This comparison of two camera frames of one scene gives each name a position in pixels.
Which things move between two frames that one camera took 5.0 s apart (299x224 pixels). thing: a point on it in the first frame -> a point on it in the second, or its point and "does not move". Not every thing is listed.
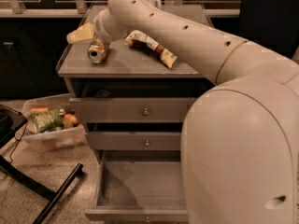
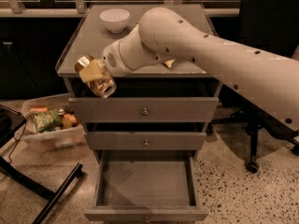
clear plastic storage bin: x=52 y=124 does not move
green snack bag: x=48 y=120 does not move
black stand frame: x=11 y=120 does not move
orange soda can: x=97 y=49 -> x=104 y=86
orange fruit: x=71 y=118 does not move
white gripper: x=100 y=29 -> x=111 y=60
